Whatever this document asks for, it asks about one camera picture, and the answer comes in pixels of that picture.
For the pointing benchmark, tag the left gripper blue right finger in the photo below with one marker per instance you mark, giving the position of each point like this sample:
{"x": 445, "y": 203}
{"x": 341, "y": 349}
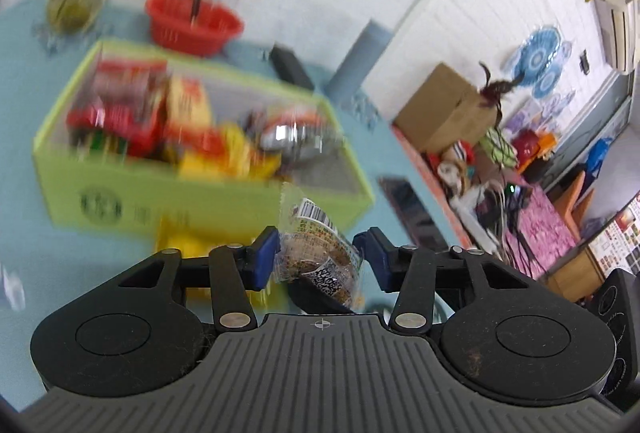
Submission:
{"x": 408, "y": 271}

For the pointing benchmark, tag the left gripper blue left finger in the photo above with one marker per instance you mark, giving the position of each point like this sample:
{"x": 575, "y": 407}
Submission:
{"x": 235, "y": 269}

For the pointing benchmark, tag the clear oat bar packet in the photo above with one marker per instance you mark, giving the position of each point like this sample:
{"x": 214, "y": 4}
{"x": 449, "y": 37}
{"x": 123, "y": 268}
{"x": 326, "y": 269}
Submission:
{"x": 314, "y": 254}

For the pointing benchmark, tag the red rice cracker packet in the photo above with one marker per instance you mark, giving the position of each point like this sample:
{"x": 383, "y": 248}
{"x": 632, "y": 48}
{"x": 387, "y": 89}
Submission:
{"x": 125, "y": 98}

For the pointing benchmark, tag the yellow pastry snack packet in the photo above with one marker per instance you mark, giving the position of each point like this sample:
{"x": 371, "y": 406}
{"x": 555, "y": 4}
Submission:
{"x": 198, "y": 243}

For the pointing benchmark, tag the black smartphone clear case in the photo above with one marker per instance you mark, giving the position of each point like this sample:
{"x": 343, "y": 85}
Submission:
{"x": 412, "y": 214}

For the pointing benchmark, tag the yellow chips packet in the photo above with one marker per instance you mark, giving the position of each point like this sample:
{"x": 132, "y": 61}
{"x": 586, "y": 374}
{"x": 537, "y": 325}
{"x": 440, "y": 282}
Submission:
{"x": 225, "y": 151}

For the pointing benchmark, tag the pink patterned box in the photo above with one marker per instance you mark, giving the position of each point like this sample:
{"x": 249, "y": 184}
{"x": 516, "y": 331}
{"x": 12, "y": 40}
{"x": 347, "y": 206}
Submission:
{"x": 547, "y": 237}

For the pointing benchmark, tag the silver snack packet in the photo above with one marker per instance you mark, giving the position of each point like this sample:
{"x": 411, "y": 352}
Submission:
{"x": 297, "y": 133}

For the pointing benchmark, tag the green cardboard box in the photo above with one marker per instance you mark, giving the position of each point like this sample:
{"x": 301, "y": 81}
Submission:
{"x": 89, "y": 180}

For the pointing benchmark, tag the brown cardboard box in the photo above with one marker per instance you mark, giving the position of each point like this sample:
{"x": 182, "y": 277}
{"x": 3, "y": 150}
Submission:
{"x": 446, "y": 108}

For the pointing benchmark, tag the grey cylinder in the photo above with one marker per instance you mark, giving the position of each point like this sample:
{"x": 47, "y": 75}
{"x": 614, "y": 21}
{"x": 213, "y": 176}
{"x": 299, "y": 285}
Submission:
{"x": 368, "y": 48}

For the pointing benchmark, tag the small black box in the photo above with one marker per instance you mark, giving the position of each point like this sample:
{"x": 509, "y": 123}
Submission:
{"x": 289, "y": 69}

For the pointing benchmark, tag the red plastic basket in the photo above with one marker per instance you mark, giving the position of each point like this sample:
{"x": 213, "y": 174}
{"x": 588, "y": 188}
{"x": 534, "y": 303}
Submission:
{"x": 172, "y": 27}

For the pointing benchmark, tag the white air conditioner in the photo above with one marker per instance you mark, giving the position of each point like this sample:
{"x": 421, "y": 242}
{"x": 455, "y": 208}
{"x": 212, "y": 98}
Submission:
{"x": 619, "y": 24}

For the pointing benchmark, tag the blue wall plate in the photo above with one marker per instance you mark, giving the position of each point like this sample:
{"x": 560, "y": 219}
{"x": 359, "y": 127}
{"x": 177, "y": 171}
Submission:
{"x": 540, "y": 61}

